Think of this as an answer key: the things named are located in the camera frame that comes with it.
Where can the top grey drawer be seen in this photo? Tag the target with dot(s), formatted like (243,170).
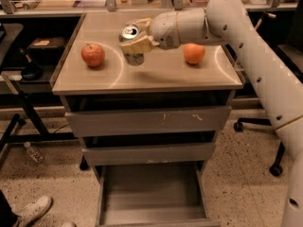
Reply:
(149,121)

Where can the grey drawer cabinet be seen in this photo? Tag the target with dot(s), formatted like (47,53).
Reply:
(164,80)

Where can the bottom open grey drawer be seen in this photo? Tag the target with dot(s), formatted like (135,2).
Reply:
(154,195)

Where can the plastic water bottle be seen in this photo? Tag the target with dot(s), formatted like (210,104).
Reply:
(34,153)

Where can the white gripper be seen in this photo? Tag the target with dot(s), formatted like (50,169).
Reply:
(164,29)

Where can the orange fruit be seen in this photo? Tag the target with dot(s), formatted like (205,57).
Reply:
(193,53)

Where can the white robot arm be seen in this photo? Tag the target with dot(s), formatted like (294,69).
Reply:
(279,91)

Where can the silver 7up can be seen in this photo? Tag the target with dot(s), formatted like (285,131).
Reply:
(127,33)

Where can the red apple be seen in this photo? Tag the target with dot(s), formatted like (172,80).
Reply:
(93,55)

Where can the black joystick device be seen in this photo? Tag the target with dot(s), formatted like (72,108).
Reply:
(32,69)

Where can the middle grey drawer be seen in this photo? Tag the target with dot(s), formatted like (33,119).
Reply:
(152,154)

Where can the white sneaker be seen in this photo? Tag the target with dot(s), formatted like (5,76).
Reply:
(68,224)
(33,211)

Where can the black box with label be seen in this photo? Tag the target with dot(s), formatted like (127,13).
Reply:
(43,47)

